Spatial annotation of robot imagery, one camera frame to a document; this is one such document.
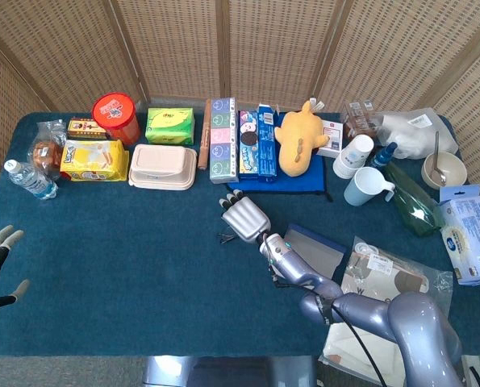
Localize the beige plastic lunch box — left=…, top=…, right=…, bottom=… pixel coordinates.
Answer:
left=127, top=144, right=198, bottom=191

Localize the metal spoon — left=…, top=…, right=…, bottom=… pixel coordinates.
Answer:
left=432, top=131, right=449, bottom=187

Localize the clear box of brown snacks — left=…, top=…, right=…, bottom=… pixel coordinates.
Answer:
left=340, top=99, right=380, bottom=140

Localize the yellow snack package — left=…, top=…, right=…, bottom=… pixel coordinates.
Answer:
left=60, top=139, right=130, bottom=183

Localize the blue cartoon cookie box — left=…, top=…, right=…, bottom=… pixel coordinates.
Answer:
left=238, top=110, right=261, bottom=181

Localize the green glass bottle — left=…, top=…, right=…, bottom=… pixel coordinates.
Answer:
left=382, top=160, right=446, bottom=237

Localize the stack of white paper cups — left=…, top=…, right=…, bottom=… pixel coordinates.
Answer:
left=332, top=134, right=375, bottom=180

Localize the bagged brown bread bun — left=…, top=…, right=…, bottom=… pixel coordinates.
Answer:
left=28, top=119, right=68, bottom=181

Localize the small red yellow snack box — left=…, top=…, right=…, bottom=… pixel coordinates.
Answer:
left=66, top=117, right=111, bottom=141

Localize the light blue mug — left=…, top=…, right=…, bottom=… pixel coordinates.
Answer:
left=343, top=166, right=397, bottom=207

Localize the beige bowl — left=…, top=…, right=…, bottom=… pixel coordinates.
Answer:
left=420, top=152, right=468, bottom=189

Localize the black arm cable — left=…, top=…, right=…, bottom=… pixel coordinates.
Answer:
left=263, top=233, right=388, bottom=387

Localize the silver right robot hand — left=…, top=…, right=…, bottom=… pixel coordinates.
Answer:
left=218, top=192, right=272, bottom=244

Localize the wooden rolling pin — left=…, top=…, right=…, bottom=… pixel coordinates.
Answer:
left=197, top=98, right=212, bottom=172

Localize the blue white wipes package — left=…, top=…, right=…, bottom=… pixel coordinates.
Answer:
left=438, top=184, right=480, bottom=287

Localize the clear plastic water bottle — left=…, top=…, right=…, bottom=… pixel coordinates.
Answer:
left=3, top=159, right=59, bottom=201

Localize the pastel multicolour tissue pack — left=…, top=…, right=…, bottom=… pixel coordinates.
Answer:
left=209, top=96, right=240, bottom=185

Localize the dark blue spray bottle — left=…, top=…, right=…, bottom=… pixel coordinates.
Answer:
left=369, top=141, right=399, bottom=169

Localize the woven folding screen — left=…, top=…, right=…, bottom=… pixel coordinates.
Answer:
left=0, top=0, right=480, bottom=198

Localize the orange tub with red lid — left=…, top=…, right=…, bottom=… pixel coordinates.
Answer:
left=91, top=92, right=142, bottom=147

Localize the dark blue biscuit box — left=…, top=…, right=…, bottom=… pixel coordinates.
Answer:
left=257, top=103, right=280, bottom=182

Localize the blue cloth mat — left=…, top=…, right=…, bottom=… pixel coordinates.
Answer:
left=226, top=110, right=334, bottom=202

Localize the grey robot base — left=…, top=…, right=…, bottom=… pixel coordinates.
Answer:
left=142, top=355, right=317, bottom=387

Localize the white plastic bag with label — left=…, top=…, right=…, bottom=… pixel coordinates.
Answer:
left=374, top=107, right=461, bottom=160

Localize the bagged white cloth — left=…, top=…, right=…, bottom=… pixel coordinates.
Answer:
left=322, top=235, right=454, bottom=387

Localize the yellow plush toy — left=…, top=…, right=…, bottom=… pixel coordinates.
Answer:
left=273, top=100, right=332, bottom=178

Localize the small white red-print box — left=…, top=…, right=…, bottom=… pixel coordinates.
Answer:
left=315, top=119, right=345, bottom=159

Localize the green tissue pack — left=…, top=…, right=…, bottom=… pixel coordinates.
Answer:
left=144, top=106, right=195, bottom=147

